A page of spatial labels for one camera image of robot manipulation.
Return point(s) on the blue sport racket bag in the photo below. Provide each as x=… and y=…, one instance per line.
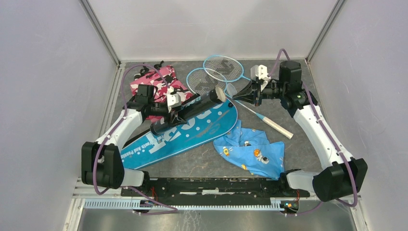
x=145, y=148

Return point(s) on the blue astronaut print cloth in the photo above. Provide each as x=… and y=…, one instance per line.
x=250, y=149

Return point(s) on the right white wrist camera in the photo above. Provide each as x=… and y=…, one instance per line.
x=259, y=74

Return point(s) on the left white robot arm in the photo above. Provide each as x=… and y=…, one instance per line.
x=101, y=163

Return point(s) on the front blue badminton racket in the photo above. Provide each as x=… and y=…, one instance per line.
x=198, y=81

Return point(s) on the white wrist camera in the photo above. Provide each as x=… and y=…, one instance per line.
x=173, y=99
x=259, y=74

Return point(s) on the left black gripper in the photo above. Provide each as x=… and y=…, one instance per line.
x=175, y=121

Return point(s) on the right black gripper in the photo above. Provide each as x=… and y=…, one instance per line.
x=251, y=93

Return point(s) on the rear blue badminton racket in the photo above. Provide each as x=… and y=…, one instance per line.
x=223, y=68

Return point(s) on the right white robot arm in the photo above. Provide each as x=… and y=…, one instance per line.
x=342, y=174

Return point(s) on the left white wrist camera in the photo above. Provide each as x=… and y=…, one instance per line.
x=173, y=99

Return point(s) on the black shuttlecock tube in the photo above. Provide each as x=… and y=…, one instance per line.
x=195, y=106

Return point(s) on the blue badminton racket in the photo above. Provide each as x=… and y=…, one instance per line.
x=223, y=68
x=198, y=81

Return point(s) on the pink camouflage shorts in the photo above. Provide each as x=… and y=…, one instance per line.
x=162, y=80

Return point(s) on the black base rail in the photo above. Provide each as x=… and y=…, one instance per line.
x=171, y=195

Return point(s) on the clear plastic tube lid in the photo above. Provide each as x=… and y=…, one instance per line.
x=230, y=90

